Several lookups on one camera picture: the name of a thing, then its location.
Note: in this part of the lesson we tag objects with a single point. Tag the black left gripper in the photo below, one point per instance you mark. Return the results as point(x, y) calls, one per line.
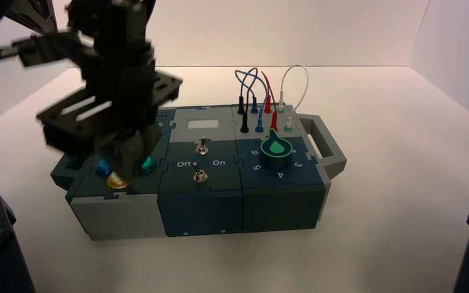
point(121, 93)

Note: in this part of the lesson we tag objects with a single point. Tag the yellow round push button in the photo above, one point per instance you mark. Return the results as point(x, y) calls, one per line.
point(118, 183)

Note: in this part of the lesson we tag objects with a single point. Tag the green round push button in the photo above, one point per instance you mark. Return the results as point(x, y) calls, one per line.
point(149, 165)

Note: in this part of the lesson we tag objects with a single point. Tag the blue round push button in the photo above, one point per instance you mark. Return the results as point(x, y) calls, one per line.
point(104, 166)

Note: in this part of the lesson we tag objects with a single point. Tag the grey rectangular display screen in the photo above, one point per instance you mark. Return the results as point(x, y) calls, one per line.
point(203, 124)

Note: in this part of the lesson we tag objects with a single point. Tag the grey and teal task box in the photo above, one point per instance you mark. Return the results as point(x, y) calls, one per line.
point(202, 210)

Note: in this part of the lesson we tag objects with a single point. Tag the green and teal rotary knob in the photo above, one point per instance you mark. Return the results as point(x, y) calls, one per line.
point(276, 151)

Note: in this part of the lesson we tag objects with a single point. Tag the metal toggle switch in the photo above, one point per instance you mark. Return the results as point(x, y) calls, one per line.
point(200, 176)
point(202, 149)

